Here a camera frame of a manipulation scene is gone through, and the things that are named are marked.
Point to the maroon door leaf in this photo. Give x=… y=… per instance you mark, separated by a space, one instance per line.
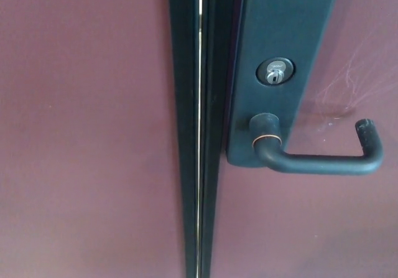
x=295 y=228
x=77 y=128

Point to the black door edge seal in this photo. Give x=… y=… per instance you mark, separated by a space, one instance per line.
x=186 y=128
x=214 y=110

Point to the dark metal lock plate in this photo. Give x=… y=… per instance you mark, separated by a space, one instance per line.
x=280 y=20

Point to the silver lock cylinder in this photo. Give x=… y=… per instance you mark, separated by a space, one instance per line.
x=275 y=72

